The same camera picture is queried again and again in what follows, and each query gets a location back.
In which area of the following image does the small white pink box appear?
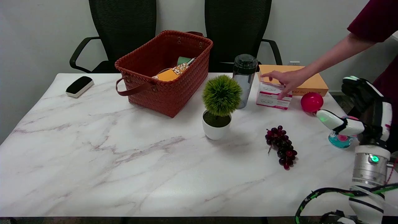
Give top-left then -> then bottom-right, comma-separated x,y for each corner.
256,82 -> 293,110

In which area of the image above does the pink ball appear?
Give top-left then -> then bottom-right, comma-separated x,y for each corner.
301,92 -> 324,114

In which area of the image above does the black mesh office chair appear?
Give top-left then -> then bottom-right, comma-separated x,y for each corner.
204,0 -> 283,73
69,0 -> 157,74

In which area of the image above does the thin red wire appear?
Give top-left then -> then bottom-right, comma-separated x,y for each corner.
385,157 -> 398,184

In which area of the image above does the black white board eraser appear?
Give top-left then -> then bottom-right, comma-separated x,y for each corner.
66,76 -> 94,98

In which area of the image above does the red woven basket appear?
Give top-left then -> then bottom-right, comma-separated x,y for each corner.
115,30 -> 214,118

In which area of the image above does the person's bare hand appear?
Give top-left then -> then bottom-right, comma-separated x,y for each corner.
261,69 -> 308,100

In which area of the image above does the teal gum jar pink lid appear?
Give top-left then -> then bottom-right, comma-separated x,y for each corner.
328,116 -> 359,149

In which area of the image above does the green plant in white pot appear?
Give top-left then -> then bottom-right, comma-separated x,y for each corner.
201,75 -> 243,141

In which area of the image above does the green black robot cable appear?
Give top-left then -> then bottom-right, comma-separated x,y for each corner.
295,183 -> 398,224

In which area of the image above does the flat orange cardboard box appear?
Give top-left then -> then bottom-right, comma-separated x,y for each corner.
257,65 -> 329,97

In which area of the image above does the orange snack bag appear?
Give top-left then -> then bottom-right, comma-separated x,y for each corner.
152,62 -> 190,82

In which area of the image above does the dark red grape bunch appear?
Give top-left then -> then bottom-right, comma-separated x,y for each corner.
265,125 -> 298,170

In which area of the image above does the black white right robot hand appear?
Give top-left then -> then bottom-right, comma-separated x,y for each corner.
316,76 -> 393,150

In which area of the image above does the person's bare forearm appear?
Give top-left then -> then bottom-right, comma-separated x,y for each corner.
298,33 -> 377,82

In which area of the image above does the grey bottle with black lid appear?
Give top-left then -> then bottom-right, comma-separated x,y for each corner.
232,54 -> 258,109

